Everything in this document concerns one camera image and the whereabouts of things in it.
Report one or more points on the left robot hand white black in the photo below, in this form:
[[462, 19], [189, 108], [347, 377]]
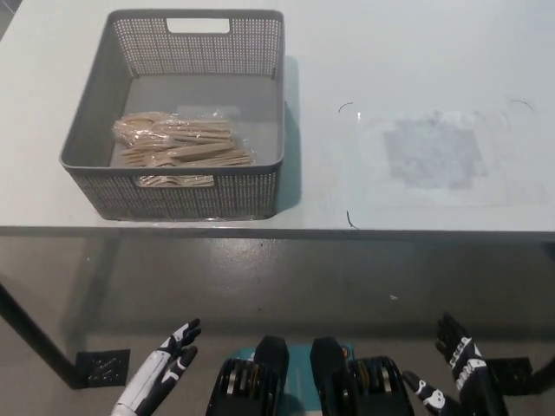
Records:
[[156, 372]]

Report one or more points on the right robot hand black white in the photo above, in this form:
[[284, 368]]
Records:
[[468, 368]]

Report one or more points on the clear bag of wooden cutlery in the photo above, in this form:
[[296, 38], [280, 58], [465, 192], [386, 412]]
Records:
[[182, 143]]

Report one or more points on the black table foot plate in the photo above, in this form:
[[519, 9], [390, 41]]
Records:
[[511, 372], [104, 367]]

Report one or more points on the black metal table leg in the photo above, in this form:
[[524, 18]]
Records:
[[39, 340], [545, 366]]

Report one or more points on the black robot body teal top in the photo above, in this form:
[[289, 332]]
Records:
[[303, 381]]

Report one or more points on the grey perforated plastic basket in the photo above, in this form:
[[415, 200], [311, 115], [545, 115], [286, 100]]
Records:
[[191, 86]]

